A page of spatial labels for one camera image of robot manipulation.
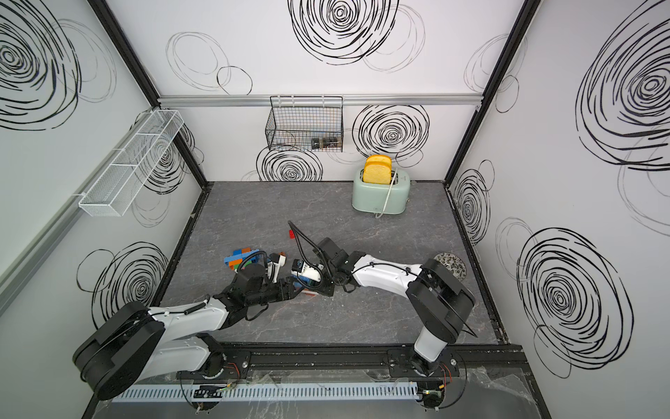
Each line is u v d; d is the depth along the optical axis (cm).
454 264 92
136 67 82
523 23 74
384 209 96
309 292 83
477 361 76
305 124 144
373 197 101
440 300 45
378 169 96
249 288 67
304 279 75
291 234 101
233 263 93
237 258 94
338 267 67
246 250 96
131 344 42
